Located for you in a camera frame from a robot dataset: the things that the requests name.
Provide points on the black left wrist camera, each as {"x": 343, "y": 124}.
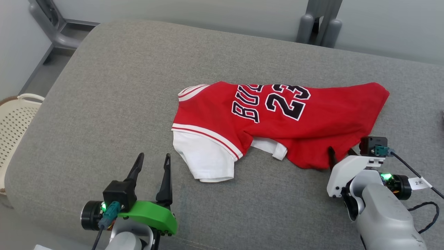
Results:
{"x": 119, "y": 194}

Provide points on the grey metal frame post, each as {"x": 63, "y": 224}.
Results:
{"x": 305, "y": 27}

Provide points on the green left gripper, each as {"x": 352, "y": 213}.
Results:
{"x": 156, "y": 215}

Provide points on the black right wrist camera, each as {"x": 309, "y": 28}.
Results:
{"x": 369, "y": 144}

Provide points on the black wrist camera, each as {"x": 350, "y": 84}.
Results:
{"x": 119, "y": 194}
{"x": 369, "y": 144}

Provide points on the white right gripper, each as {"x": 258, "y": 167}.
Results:
{"x": 347, "y": 170}

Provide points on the red basketball jersey white sleeves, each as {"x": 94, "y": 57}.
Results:
{"x": 329, "y": 114}

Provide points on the grey metal frame legs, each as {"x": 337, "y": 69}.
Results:
{"x": 52, "y": 33}

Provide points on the cream perforated laundry basket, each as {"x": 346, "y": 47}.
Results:
{"x": 14, "y": 128}

